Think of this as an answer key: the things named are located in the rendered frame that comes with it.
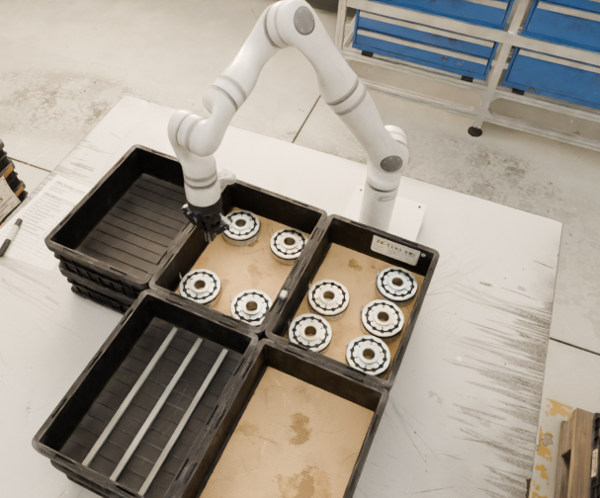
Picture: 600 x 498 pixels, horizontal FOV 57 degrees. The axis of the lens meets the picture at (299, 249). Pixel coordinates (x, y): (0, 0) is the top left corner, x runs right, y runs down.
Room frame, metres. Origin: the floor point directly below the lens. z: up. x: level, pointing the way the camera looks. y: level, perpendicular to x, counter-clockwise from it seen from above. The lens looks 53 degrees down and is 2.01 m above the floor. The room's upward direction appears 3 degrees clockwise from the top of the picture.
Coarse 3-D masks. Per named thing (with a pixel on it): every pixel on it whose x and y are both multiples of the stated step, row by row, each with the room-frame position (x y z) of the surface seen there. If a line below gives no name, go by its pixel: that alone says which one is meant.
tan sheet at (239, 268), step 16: (240, 208) 1.03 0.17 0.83; (272, 224) 0.98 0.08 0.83; (224, 240) 0.91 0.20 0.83; (256, 240) 0.92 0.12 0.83; (208, 256) 0.86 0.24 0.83; (224, 256) 0.86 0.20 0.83; (240, 256) 0.86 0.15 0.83; (256, 256) 0.86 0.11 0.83; (224, 272) 0.81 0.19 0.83; (240, 272) 0.81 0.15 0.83; (256, 272) 0.81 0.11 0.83; (272, 272) 0.82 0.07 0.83; (288, 272) 0.82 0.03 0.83; (224, 288) 0.76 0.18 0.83; (240, 288) 0.76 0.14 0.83; (256, 288) 0.76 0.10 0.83; (272, 288) 0.77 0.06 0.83; (224, 304) 0.71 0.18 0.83
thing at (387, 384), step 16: (352, 224) 0.91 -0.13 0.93; (320, 240) 0.85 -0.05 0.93; (400, 240) 0.87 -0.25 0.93; (432, 272) 0.78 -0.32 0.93; (416, 304) 0.68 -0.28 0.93; (272, 320) 0.62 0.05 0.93; (416, 320) 0.64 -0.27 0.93; (272, 336) 0.58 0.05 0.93; (304, 352) 0.54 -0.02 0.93; (400, 352) 0.56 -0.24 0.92; (352, 368) 0.51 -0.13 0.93; (384, 384) 0.48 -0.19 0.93
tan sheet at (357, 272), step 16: (336, 256) 0.88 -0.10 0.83; (352, 256) 0.88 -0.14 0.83; (368, 256) 0.89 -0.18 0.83; (320, 272) 0.83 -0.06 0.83; (336, 272) 0.83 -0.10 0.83; (352, 272) 0.83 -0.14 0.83; (368, 272) 0.83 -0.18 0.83; (352, 288) 0.78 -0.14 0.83; (368, 288) 0.79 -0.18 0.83; (304, 304) 0.72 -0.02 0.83; (352, 304) 0.73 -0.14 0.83; (336, 320) 0.68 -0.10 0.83; (352, 320) 0.69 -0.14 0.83; (384, 320) 0.69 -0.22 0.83; (336, 336) 0.64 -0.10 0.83; (352, 336) 0.64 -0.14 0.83; (400, 336) 0.65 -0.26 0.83; (336, 352) 0.60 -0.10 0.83
